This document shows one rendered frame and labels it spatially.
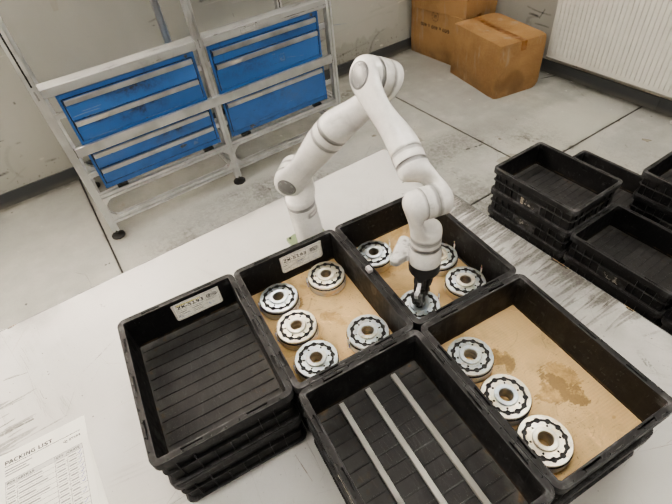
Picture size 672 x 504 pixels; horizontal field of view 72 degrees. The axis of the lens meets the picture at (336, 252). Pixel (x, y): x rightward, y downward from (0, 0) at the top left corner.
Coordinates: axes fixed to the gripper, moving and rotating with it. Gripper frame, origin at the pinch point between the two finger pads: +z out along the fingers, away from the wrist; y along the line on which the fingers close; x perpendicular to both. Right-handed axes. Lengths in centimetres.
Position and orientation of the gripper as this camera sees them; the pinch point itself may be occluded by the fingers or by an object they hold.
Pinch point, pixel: (422, 297)
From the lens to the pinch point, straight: 120.0
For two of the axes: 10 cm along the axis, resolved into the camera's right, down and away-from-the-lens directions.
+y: 4.0, -6.8, 6.2
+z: 1.0, 7.0, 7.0
